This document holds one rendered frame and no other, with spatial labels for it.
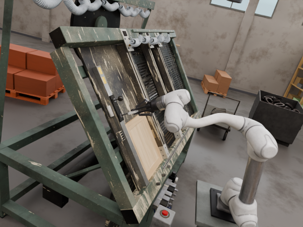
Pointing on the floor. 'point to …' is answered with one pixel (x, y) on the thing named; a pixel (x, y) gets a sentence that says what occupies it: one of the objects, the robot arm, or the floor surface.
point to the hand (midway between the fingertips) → (132, 112)
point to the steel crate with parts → (278, 116)
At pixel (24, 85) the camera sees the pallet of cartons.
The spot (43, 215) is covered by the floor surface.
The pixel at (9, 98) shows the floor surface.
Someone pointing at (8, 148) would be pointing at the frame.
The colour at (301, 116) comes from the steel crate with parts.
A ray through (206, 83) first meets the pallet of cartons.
